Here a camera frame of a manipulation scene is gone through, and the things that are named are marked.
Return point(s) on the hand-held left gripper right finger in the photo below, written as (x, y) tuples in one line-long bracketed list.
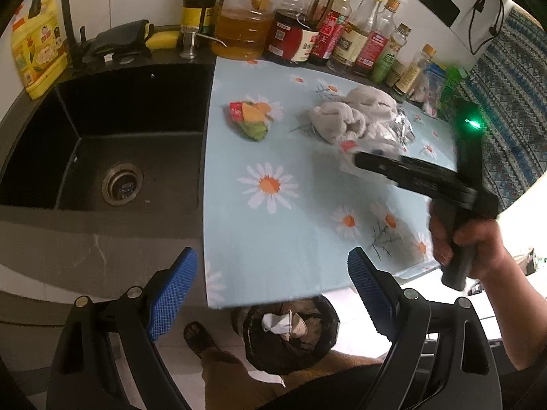
[(371, 294)]

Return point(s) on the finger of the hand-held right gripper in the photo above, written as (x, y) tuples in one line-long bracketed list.
[(380, 165)]

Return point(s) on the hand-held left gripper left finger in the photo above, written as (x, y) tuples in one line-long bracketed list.
[(173, 294)]

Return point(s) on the clear plastic wrapper red label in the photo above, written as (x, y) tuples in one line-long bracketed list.
[(348, 153)]

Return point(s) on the silver foil wrapper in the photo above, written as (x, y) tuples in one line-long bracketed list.
[(401, 130)]

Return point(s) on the grey white towel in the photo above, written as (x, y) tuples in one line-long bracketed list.
[(342, 115)]

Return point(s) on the bin with black bag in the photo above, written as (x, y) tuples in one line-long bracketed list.
[(256, 350)]

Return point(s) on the person's right forearm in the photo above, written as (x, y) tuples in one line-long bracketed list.
[(525, 307)]

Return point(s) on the person's right hand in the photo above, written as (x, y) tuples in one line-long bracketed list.
[(487, 247)]

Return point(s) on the dark slipper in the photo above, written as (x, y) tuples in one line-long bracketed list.
[(200, 339)]

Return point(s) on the brown paper scrap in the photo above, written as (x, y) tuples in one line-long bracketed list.
[(305, 326)]

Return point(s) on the blue patterned cloth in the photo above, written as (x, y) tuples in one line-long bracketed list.
[(513, 106)]

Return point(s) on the clear plastic bag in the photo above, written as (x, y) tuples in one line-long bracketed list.
[(431, 89)]

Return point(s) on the green packet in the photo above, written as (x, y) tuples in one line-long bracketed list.
[(454, 83)]

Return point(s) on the small bottle yellow cap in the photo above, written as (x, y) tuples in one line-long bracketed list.
[(412, 72)]

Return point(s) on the crumpled white tissue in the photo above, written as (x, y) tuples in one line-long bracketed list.
[(275, 323)]

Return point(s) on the black jacket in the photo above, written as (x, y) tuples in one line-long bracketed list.
[(333, 393)]

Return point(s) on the blue daisy print tablecloth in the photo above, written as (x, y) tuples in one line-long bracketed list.
[(265, 230)]

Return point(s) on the bottle orange cap red label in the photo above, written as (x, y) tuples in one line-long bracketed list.
[(376, 47)]

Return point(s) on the metal sink drain strainer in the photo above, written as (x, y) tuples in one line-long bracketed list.
[(122, 183)]

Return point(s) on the clear bottle yellow cap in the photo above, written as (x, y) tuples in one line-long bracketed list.
[(352, 42)]

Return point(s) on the green melon rind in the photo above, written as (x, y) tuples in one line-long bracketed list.
[(255, 132)]

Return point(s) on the crumpled colourful wrapper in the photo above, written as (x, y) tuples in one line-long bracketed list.
[(254, 113)]

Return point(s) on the red packet scrap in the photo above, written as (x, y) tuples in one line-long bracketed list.
[(236, 111)]

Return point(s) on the dark sauce jug red label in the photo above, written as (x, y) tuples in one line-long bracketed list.
[(292, 34)]

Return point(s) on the black kitchen sink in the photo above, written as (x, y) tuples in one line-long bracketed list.
[(128, 106)]

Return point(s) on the large clear cooking oil jug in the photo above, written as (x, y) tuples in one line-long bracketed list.
[(241, 30)]

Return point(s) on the metal soap dispenser pump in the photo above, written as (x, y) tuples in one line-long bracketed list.
[(188, 42)]

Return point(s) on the dark bottle yellow green label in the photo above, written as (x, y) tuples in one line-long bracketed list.
[(201, 4)]

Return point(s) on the yellow sponge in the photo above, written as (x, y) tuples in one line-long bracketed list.
[(164, 39)]

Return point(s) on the folded black cloth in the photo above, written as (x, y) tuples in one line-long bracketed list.
[(119, 36)]

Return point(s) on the yellow cooking oil jug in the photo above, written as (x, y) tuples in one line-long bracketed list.
[(38, 51)]

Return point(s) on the black kitchen faucet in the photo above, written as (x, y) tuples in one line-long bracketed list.
[(69, 17)]

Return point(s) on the black wall socket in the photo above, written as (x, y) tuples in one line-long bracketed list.
[(438, 2)]

